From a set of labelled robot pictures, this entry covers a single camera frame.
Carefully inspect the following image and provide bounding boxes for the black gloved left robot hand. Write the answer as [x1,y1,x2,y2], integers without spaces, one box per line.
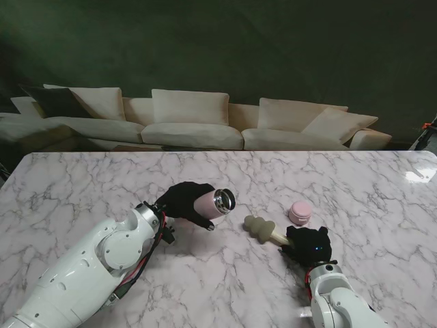
[155,181,216,232]

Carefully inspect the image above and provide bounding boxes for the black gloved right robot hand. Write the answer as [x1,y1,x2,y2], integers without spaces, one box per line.
[279,225,334,266]

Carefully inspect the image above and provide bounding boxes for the pink thermos bottle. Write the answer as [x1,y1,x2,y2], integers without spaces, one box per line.
[193,187,238,220]

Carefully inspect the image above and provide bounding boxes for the pink thermos lid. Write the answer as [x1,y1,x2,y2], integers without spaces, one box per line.
[288,201,313,228]

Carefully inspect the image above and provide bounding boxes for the sponge cup brush red handle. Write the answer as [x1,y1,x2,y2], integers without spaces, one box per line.
[243,215,296,248]

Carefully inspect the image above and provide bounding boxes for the cream fabric sofa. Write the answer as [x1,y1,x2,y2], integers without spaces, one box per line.
[0,83,393,153]

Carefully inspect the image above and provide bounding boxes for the wide cream back cushion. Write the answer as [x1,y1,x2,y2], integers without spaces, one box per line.
[151,89,230,126]

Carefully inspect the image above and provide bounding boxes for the tilted cream throw cushion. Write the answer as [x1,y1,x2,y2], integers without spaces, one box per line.
[302,107,380,145]

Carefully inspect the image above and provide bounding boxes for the dark brown cushion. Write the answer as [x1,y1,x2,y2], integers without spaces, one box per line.
[18,84,94,119]

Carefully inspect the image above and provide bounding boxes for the white device with orange part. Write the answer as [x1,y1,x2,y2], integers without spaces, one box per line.
[408,115,437,151]

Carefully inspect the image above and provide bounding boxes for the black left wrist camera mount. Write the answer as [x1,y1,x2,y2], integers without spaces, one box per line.
[163,222,178,245]

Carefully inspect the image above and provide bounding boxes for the red black right arm cable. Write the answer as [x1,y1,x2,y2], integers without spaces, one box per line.
[302,269,313,302]

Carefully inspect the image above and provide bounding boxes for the red black arm cable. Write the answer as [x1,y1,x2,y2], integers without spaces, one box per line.
[302,269,313,302]
[109,210,169,305]

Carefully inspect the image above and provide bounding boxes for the red black left arm cable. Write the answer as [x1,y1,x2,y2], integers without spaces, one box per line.
[109,210,169,305]

